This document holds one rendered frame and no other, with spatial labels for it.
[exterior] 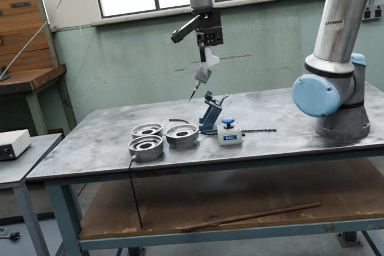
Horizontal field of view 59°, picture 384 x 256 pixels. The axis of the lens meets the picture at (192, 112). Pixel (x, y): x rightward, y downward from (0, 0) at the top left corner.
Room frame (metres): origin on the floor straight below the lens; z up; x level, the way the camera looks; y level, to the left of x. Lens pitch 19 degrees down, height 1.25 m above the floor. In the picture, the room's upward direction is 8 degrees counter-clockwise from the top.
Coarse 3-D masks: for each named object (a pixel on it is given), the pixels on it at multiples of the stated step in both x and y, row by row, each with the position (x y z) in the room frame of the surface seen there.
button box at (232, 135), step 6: (222, 126) 0.98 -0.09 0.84; (228, 126) 0.96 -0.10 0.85; (234, 126) 0.96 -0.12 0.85; (240, 126) 0.96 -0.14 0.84; (222, 132) 0.93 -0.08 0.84; (228, 132) 0.93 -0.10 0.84; (234, 132) 0.93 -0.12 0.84; (240, 132) 0.93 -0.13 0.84; (222, 138) 0.93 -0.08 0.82; (228, 138) 0.93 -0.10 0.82; (234, 138) 0.93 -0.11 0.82; (240, 138) 0.93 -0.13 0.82; (222, 144) 0.93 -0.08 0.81; (228, 144) 0.93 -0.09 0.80; (234, 144) 0.93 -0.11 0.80
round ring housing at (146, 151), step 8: (144, 136) 1.00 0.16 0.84; (152, 136) 1.00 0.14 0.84; (128, 144) 0.96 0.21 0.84; (144, 144) 0.97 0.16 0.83; (152, 144) 0.96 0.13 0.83; (160, 144) 0.93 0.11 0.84; (136, 152) 0.90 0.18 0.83; (144, 152) 0.90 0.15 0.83; (152, 152) 0.90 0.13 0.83; (160, 152) 0.93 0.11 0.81; (136, 160) 0.92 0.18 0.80; (144, 160) 0.91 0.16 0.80
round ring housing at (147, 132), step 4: (144, 124) 1.11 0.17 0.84; (148, 124) 1.11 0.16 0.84; (152, 124) 1.11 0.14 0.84; (156, 124) 1.10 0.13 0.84; (160, 124) 1.09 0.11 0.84; (136, 128) 1.09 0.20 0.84; (140, 128) 1.10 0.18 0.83; (144, 128) 1.10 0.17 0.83; (160, 128) 1.08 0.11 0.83; (132, 132) 1.06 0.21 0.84; (136, 132) 1.08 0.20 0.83; (140, 132) 1.07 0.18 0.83; (144, 132) 1.08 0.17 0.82; (148, 132) 1.08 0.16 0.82; (152, 132) 1.08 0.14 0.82; (156, 132) 1.02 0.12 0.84; (160, 132) 1.04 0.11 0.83; (132, 136) 1.04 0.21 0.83; (136, 136) 1.02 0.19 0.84; (140, 136) 1.01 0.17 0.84; (160, 136) 1.03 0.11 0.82
